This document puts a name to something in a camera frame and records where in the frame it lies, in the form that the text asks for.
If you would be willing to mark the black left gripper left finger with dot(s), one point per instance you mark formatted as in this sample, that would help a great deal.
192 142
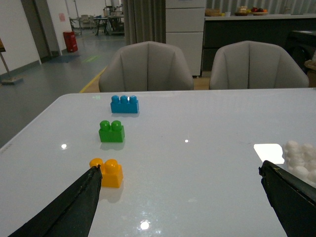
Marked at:
71 213

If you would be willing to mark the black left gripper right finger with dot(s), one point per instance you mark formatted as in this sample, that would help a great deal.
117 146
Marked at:
293 200

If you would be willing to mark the yellow two-stud block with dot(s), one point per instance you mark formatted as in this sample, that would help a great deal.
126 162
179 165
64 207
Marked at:
112 174

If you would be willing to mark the green two-stud block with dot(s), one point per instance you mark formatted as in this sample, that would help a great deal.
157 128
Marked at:
111 132

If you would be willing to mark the blue three-stud block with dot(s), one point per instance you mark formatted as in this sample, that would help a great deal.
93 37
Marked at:
124 104

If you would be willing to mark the beige cushion at right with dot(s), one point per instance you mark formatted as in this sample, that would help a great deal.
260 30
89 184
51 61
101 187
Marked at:
310 66

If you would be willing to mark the right grey armchair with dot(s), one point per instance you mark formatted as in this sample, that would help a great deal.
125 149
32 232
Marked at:
255 65

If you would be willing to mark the grey armchair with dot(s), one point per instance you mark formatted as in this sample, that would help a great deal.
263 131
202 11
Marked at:
255 65
147 66

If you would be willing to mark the left grey armchair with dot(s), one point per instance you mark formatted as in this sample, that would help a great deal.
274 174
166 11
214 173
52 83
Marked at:
147 66

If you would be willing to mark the red box on floor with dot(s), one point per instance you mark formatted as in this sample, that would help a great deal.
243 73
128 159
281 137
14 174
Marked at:
70 41

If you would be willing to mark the dark counter with white top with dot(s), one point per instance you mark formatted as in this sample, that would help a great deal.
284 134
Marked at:
274 29

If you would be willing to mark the fruit bowl on counter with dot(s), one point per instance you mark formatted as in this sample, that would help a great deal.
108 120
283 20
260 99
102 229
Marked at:
258 11

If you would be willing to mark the grey curtain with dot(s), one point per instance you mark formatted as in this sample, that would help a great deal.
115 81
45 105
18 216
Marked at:
144 20

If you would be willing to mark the white drawer cabinet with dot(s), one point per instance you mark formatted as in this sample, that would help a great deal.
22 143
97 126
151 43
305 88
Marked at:
184 23

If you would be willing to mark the white studded base plate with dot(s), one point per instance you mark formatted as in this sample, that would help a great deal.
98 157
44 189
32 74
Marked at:
300 160

